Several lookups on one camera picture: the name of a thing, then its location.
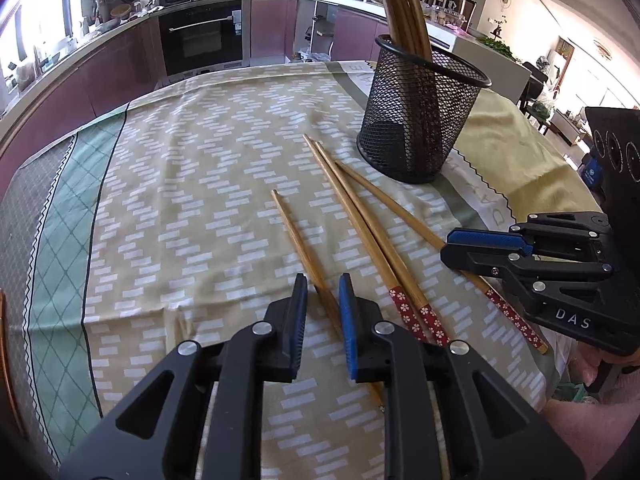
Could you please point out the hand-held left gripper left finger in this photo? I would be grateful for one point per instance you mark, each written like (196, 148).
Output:
(300, 330)

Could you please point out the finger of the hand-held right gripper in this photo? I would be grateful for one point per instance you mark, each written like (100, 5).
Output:
(480, 257)
(485, 239)

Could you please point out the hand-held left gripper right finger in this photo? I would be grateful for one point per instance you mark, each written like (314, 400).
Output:
(350, 330)

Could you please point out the wooden chopstick floral end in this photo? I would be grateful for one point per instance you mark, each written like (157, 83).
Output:
(350, 210)
(300, 240)
(380, 245)

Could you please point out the wooden chopsticks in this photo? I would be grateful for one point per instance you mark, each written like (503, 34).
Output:
(390, 210)

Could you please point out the black mesh utensil holder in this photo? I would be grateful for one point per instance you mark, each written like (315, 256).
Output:
(415, 125)

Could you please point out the bundle of bamboo chopsticks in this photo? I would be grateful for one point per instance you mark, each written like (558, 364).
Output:
(400, 10)

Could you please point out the person's right forearm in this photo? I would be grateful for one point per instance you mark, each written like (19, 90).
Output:
(625, 380)

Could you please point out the person's right hand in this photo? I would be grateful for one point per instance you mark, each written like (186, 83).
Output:
(587, 365)

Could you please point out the dark dining chair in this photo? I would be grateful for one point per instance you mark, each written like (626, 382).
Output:
(532, 72)

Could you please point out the patchwork printed tablecloth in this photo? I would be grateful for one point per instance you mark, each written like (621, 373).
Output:
(200, 210)

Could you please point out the loose green vegetables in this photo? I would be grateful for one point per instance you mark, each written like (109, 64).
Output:
(497, 47)

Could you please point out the pink plastic bag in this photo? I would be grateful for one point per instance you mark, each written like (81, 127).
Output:
(462, 32)

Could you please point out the brown tumbler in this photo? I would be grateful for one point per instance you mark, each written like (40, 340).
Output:
(467, 12)

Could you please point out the clear egg box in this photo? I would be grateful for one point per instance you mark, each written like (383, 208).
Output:
(447, 16)

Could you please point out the pink kitchen base cabinets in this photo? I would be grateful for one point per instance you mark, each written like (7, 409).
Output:
(355, 35)
(100, 75)

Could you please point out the black integrated stove oven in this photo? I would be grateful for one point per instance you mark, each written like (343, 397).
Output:
(200, 35)

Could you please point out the round woven basket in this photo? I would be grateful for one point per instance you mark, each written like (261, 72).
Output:
(120, 11)

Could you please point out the kitchen window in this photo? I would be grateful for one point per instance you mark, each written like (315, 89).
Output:
(45, 0)

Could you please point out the wall clock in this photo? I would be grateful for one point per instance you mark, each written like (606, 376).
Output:
(505, 0)

